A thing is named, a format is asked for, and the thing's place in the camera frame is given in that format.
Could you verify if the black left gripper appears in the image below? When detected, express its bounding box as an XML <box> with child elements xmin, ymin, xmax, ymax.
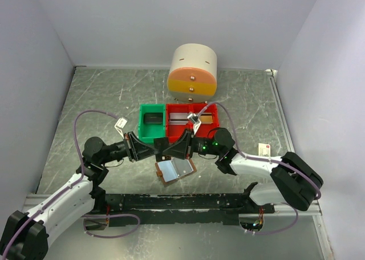
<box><xmin>99</xmin><ymin>131</ymin><xmax>159</xmax><ymax>164</ymax></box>

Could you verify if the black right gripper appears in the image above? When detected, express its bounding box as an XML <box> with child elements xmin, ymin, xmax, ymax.
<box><xmin>163</xmin><ymin>128</ymin><xmax>222</xmax><ymax>160</ymax></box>

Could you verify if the black credit card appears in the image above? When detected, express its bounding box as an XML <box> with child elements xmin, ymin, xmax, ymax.
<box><xmin>153</xmin><ymin>137</ymin><xmax>171</xmax><ymax>162</ymax></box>

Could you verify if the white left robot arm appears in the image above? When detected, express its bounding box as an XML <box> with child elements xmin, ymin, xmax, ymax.
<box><xmin>1</xmin><ymin>132</ymin><xmax>158</xmax><ymax>259</ymax></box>

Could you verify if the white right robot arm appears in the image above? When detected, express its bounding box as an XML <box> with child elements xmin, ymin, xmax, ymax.
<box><xmin>162</xmin><ymin>127</ymin><xmax>323</xmax><ymax>213</ymax></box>

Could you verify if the silver card in bin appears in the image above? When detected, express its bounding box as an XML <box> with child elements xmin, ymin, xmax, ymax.
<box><xmin>168</xmin><ymin>112</ymin><xmax>189</xmax><ymax>125</ymax></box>

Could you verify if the black card in bin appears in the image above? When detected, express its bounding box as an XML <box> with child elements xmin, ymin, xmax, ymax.
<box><xmin>143</xmin><ymin>112</ymin><xmax>164</xmax><ymax>124</ymax></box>

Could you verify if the gold card in bin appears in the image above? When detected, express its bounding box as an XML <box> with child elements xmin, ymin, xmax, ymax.
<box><xmin>200</xmin><ymin>113</ymin><xmax>214</xmax><ymax>124</ymax></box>

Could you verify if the white small card box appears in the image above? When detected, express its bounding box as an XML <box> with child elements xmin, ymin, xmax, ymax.
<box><xmin>258</xmin><ymin>143</ymin><xmax>271</xmax><ymax>157</ymax></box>

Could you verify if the red bin middle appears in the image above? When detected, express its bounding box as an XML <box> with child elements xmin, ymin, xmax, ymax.
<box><xmin>165</xmin><ymin>103</ymin><xmax>193</xmax><ymax>143</ymax></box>

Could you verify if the red bin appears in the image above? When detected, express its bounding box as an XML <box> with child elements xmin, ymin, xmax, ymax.
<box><xmin>196</xmin><ymin>104</ymin><xmax>220</xmax><ymax>138</ymax></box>
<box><xmin>165</xmin><ymin>103</ymin><xmax>193</xmax><ymax>143</ymax></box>

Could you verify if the green bin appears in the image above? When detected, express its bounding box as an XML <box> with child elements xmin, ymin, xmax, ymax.
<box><xmin>138</xmin><ymin>104</ymin><xmax>166</xmax><ymax>144</ymax></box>

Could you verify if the red bin right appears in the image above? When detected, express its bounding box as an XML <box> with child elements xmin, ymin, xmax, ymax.
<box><xmin>196</xmin><ymin>104</ymin><xmax>220</xmax><ymax>138</ymax></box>

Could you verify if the white round drawer cabinet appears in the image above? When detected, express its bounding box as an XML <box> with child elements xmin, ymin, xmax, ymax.
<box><xmin>167</xmin><ymin>43</ymin><xmax>217</xmax><ymax>103</ymax></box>

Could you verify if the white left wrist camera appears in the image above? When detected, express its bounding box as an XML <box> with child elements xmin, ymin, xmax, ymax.
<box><xmin>114</xmin><ymin>117</ymin><xmax>128</xmax><ymax>138</ymax></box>

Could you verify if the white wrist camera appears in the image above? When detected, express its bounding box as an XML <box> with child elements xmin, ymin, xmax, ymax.
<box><xmin>187</xmin><ymin>112</ymin><xmax>202</xmax><ymax>134</ymax></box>
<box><xmin>114</xmin><ymin>117</ymin><xmax>128</xmax><ymax>138</ymax></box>

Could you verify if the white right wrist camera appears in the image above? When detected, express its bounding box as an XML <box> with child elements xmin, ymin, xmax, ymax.
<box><xmin>187</xmin><ymin>112</ymin><xmax>202</xmax><ymax>134</ymax></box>

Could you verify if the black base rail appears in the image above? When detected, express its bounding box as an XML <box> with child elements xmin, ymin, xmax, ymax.
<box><xmin>89</xmin><ymin>193</ymin><xmax>274</xmax><ymax>226</ymax></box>

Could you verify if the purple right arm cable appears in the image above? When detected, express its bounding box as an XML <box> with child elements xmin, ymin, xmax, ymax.
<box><xmin>195</xmin><ymin>100</ymin><xmax>323</xmax><ymax>200</ymax></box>

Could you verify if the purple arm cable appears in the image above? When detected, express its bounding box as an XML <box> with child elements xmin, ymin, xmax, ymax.
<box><xmin>195</xmin><ymin>100</ymin><xmax>323</xmax><ymax>200</ymax></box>
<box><xmin>0</xmin><ymin>109</ymin><xmax>120</xmax><ymax>254</ymax></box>

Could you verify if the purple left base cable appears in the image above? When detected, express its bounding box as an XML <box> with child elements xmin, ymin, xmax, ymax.
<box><xmin>82</xmin><ymin>213</ymin><xmax>141</xmax><ymax>239</ymax></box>

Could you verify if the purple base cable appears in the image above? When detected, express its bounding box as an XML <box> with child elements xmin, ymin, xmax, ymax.
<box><xmin>244</xmin><ymin>202</ymin><xmax>299</xmax><ymax>235</ymax></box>
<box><xmin>82</xmin><ymin>213</ymin><xmax>141</xmax><ymax>239</ymax></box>

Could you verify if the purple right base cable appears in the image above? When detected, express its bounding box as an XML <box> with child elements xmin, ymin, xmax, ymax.
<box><xmin>244</xmin><ymin>202</ymin><xmax>299</xmax><ymax>235</ymax></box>

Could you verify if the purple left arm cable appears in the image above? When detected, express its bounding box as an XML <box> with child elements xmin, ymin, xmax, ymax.
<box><xmin>0</xmin><ymin>109</ymin><xmax>120</xmax><ymax>254</ymax></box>

